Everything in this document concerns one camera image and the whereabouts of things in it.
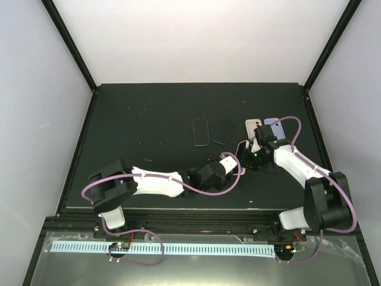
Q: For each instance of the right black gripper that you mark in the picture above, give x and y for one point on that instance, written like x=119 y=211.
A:
x=247 y=164

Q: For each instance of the pink cased phone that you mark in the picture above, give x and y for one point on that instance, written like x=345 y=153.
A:
x=240 y=154

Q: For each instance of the lavender phone case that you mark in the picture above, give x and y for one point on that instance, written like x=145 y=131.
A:
x=276 y=127

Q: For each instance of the beige cased phone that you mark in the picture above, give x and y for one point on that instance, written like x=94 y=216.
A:
x=251 y=125

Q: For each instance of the blue phone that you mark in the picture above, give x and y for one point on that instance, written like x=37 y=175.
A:
x=223 y=131

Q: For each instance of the teal phone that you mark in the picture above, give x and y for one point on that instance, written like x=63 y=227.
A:
x=201 y=137

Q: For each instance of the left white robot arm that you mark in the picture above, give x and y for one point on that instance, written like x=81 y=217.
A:
x=110 y=187

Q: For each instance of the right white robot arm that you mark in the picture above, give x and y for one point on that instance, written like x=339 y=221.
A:
x=325 y=203

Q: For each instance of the small circuit board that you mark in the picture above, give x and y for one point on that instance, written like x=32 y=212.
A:
x=119 y=246

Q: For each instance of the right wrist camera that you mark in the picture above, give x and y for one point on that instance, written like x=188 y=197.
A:
x=255 y=146

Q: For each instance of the right black frame post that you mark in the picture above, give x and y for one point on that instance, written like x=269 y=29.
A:
x=332 y=41

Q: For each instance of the black frame post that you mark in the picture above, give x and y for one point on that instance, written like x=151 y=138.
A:
x=332 y=41
x=62 y=29

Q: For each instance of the light blue slotted cable duct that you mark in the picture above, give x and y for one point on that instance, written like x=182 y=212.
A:
x=183 y=249

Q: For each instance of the black aluminium front rail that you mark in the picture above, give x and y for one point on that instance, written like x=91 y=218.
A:
x=260 y=227

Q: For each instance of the left black frame post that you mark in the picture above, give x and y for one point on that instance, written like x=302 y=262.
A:
x=62 y=29

